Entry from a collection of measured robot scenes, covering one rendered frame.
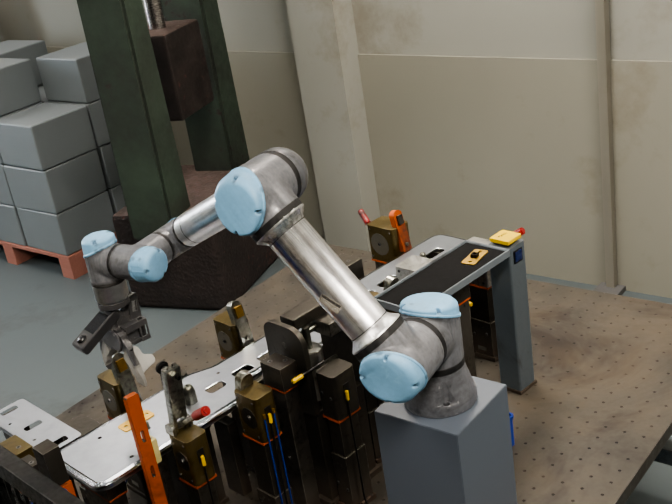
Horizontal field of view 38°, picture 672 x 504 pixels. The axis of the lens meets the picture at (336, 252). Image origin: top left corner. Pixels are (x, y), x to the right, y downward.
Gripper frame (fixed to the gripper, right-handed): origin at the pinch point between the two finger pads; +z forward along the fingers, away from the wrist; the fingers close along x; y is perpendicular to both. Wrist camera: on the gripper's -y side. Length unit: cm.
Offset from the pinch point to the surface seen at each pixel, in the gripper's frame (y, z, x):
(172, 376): -1.0, -8.7, -22.8
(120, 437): -5.9, 11.6, -2.3
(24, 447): -24.9, 5.9, 5.0
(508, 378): 93, 36, -38
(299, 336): 28.0, -6.5, -30.8
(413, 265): 78, -1, -21
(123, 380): 4.8, 6.1, 10.2
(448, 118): 265, 28, 119
